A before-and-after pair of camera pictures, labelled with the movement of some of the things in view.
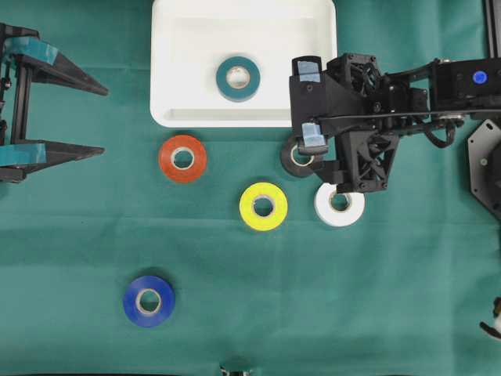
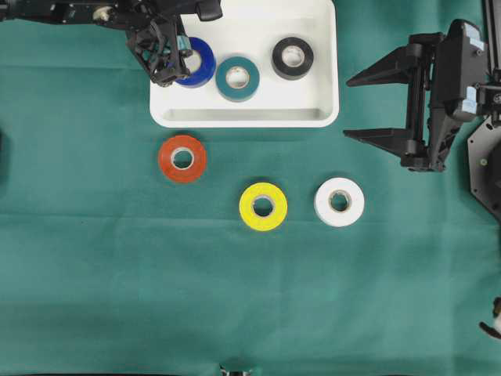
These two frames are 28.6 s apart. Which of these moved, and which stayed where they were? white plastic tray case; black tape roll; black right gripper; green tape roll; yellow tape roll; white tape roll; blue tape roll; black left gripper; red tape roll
Moved: black tape roll; black left gripper; black right gripper; blue tape roll
Stayed: yellow tape roll; white tape roll; green tape roll; red tape roll; white plastic tray case
